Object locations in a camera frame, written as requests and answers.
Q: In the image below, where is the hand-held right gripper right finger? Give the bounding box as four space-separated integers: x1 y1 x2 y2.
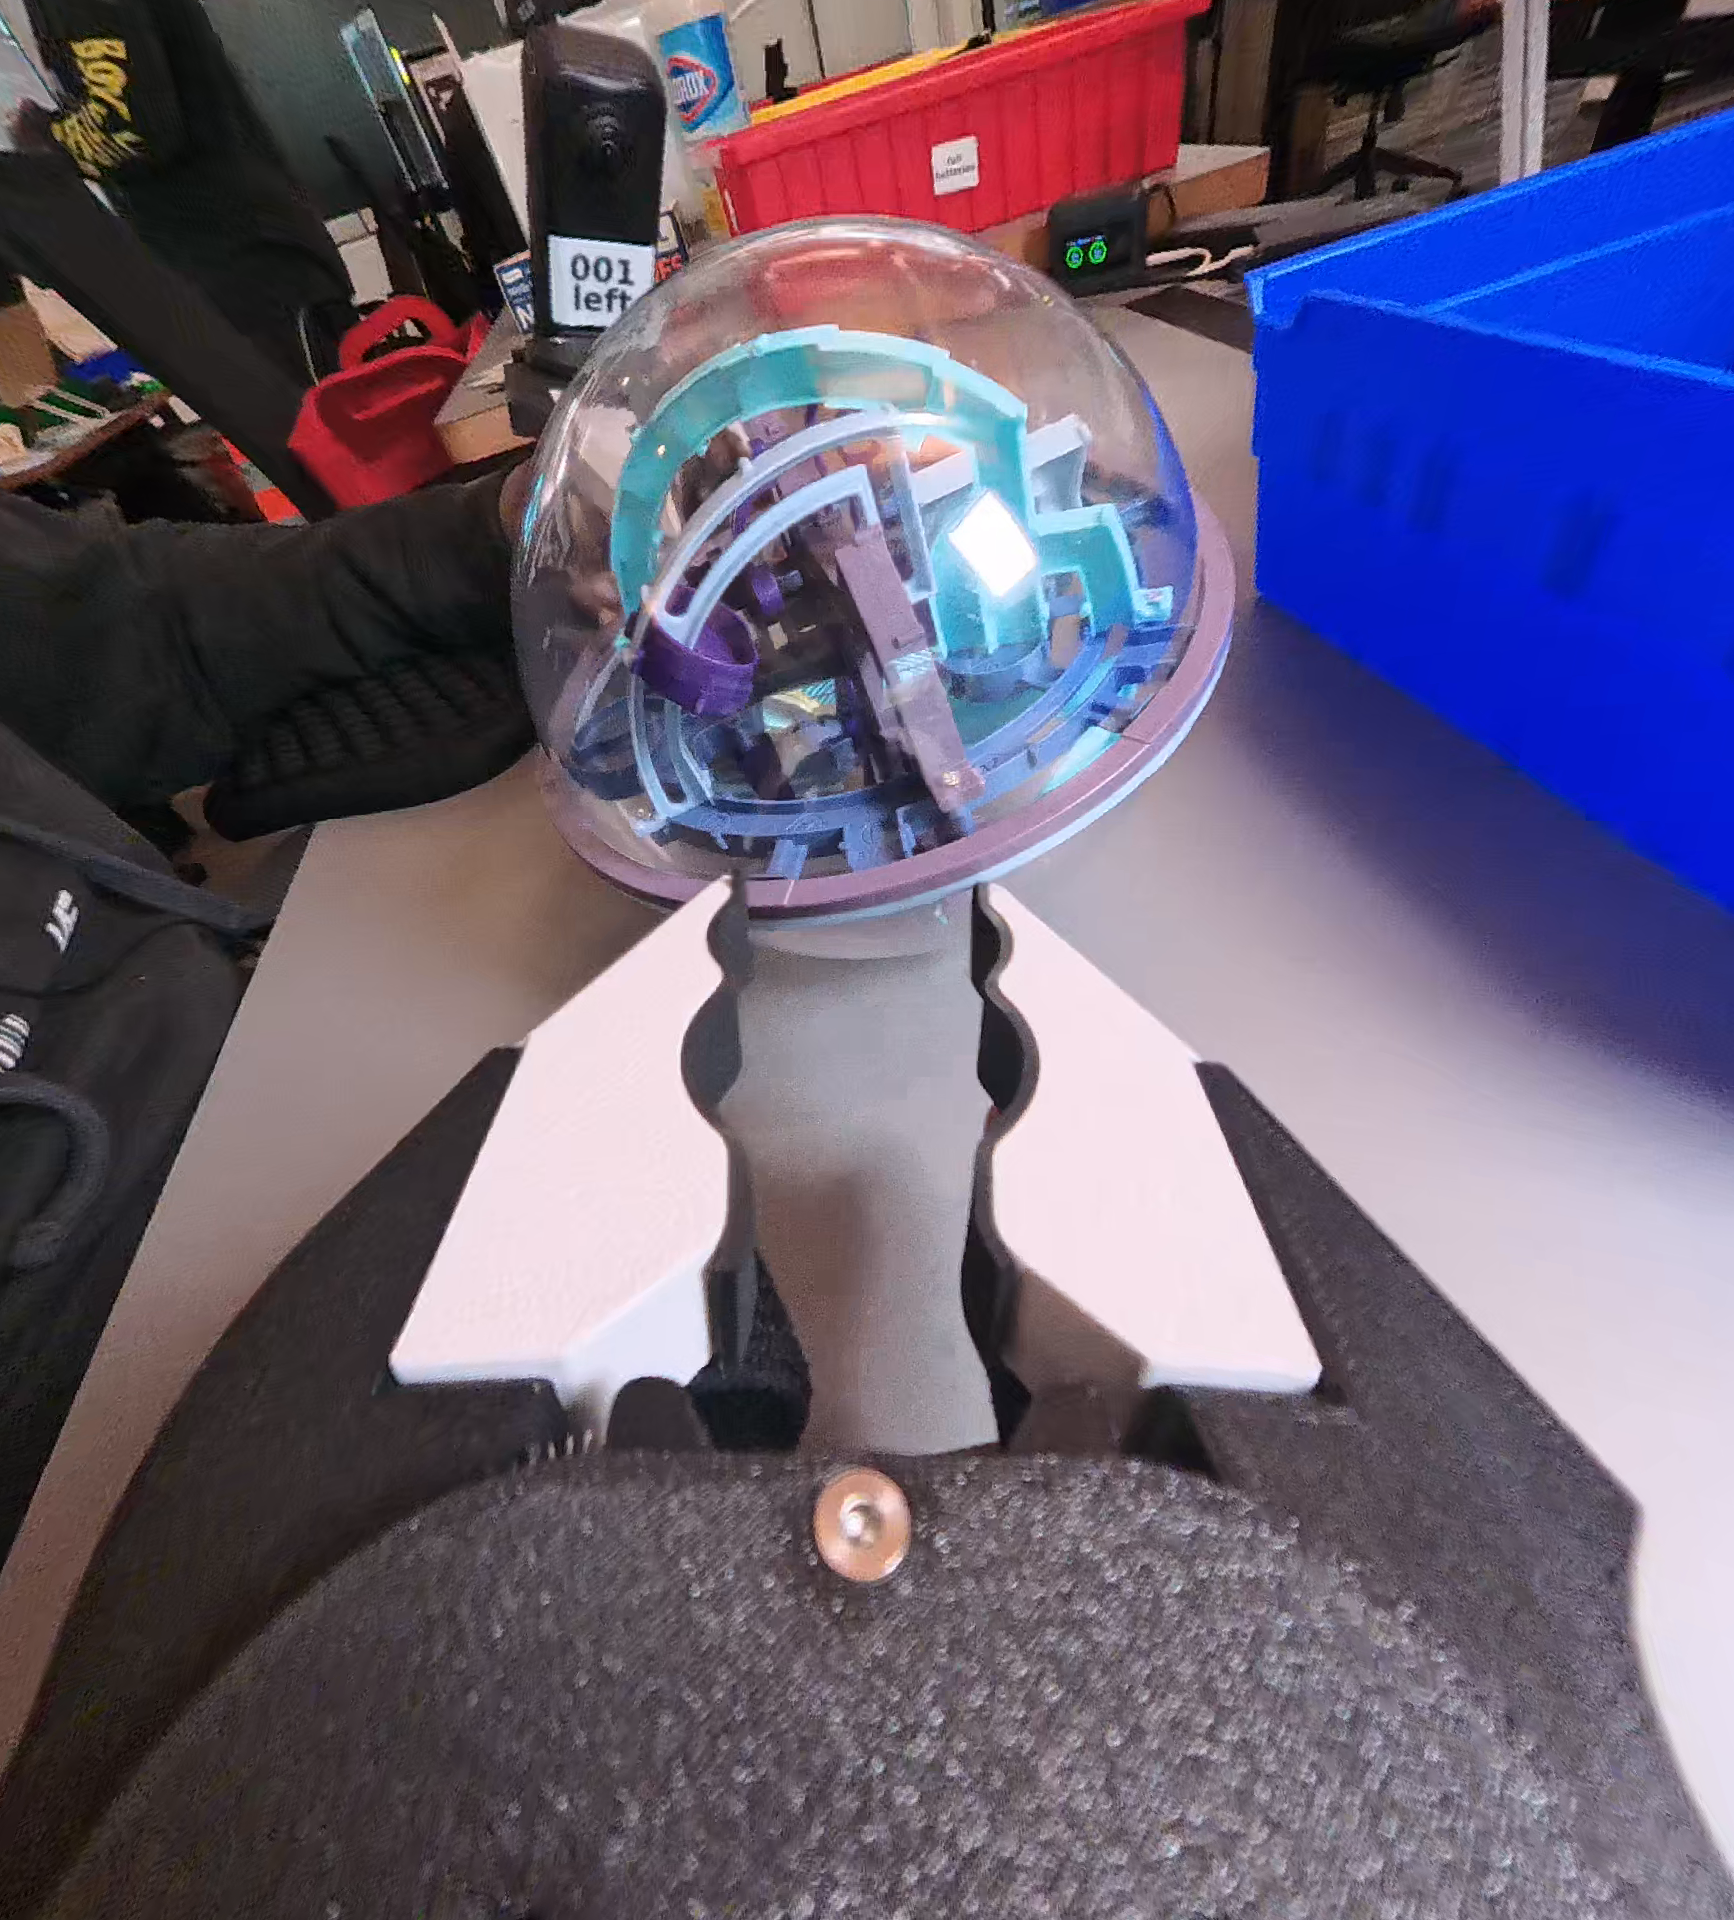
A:
964 883 1326 1433

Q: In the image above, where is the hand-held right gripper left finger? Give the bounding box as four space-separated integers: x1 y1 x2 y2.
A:
387 874 759 1433

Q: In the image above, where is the clear plastic maze ball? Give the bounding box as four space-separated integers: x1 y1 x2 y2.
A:
502 214 1241 962

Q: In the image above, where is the white wipes canister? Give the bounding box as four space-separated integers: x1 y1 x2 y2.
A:
654 13 752 148

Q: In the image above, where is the red plastic crate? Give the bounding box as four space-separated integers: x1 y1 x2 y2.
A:
713 0 1213 237

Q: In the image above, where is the red plastic can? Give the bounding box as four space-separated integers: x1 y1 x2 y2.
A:
286 293 491 515

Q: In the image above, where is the black jacket yellow print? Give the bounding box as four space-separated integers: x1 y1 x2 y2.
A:
24 0 351 316

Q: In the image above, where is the black flag panel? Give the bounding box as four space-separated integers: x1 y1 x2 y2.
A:
0 127 342 518

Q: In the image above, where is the black mesh chair armrest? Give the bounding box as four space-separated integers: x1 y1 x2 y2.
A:
202 651 542 844

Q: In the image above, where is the black battery charger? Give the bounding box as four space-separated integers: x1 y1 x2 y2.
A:
1042 188 1153 274

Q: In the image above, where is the wooden side table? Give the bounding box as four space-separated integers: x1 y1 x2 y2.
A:
433 142 1274 469

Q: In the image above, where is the black office chair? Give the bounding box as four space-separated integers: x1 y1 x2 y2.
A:
1316 0 1470 199

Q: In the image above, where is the blue plastic bin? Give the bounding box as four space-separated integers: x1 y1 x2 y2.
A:
1245 75 1734 978

